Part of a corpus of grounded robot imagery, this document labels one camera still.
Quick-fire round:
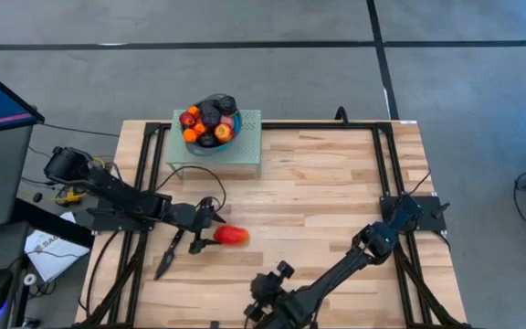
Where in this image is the black knife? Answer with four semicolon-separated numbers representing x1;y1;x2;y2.
153;228;186;281

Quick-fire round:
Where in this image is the black cable hook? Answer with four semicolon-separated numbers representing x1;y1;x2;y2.
333;105;351;127

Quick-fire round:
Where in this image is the white paper booklet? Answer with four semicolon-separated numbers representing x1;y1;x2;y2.
23;211;91;284

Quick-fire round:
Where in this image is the red orange mango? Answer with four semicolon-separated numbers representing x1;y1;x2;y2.
213;225;251;248

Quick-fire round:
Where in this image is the green perforated metal stand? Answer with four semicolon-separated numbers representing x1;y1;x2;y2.
165;109;263;178

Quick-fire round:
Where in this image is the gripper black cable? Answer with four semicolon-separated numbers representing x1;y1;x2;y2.
410;168;433;197
154;164;227;214

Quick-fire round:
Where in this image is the blue collapsible bowl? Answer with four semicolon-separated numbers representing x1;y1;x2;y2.
180;93;244;158

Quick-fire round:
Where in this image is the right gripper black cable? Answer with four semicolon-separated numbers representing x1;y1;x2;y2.
410;168;433;197

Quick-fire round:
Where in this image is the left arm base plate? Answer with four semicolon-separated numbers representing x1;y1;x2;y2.
86;196;160;234

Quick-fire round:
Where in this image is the black aluminium table frame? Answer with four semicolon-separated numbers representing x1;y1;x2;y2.
79;119;472;329

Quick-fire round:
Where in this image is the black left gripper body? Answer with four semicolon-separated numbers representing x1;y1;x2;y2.
169;198;216;232

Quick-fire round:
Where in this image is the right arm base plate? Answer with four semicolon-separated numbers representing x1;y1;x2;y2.
379;195;451;234

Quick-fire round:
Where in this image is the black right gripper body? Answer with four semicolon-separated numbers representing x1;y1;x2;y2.
262;285;323;329

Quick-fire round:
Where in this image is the black desk bar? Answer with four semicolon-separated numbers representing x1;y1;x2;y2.
10;196;96;250

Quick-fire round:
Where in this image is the yellow hand tool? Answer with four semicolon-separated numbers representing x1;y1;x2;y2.
54;187;87;207

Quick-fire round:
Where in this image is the thin black monitor cable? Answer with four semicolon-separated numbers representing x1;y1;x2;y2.
38;121;122;139

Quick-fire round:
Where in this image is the black plum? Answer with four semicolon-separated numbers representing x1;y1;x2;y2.
216;94;238;115

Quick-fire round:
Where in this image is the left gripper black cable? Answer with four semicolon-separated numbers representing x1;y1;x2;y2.
154;164;227;214

